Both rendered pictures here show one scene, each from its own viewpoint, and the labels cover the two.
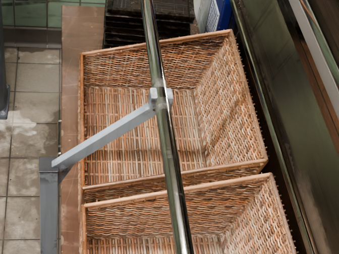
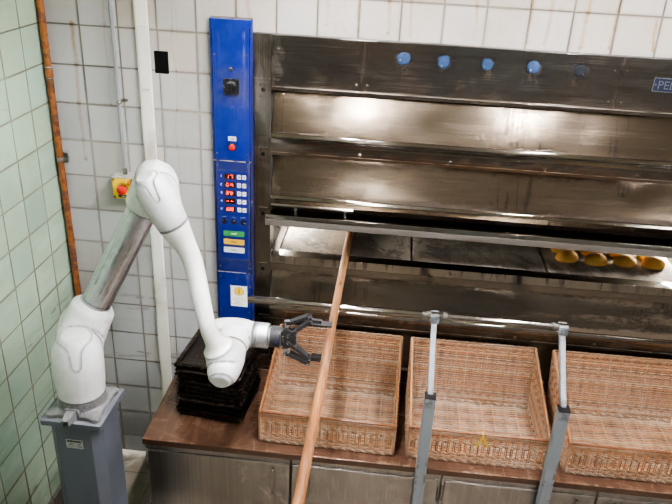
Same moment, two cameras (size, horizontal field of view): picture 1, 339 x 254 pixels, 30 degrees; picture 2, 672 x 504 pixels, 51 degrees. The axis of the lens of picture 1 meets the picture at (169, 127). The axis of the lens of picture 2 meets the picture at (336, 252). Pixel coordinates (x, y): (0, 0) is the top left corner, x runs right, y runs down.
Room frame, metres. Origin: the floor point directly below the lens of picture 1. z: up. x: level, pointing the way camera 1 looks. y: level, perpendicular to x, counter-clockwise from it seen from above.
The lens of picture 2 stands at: (0.55, 2.35, 2.53)
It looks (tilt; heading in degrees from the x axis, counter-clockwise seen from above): 26 degrees down; 289
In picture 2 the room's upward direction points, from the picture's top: 3 degrees clockwise
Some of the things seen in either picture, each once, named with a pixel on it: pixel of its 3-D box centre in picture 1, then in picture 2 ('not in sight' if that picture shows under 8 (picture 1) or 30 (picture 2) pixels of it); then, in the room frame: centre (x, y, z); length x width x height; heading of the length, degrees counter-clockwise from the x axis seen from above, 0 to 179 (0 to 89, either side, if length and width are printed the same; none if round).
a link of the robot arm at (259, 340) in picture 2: not in sight; (262, 335); (1.45, 0.46, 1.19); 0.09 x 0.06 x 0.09; 105
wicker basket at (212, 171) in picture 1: (161, 119); (333, 385); (1.32, 0.03, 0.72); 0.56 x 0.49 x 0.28; 14
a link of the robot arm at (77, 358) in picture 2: not in sight; (77, 360); (1.95, 0.81, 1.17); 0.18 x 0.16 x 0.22; 126
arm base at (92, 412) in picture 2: not in sight; (79, 400); (1.94, 0.84, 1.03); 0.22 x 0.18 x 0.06; 104
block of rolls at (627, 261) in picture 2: not in sight; (596, 234); (0.38, -0.95, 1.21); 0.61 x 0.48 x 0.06; 105
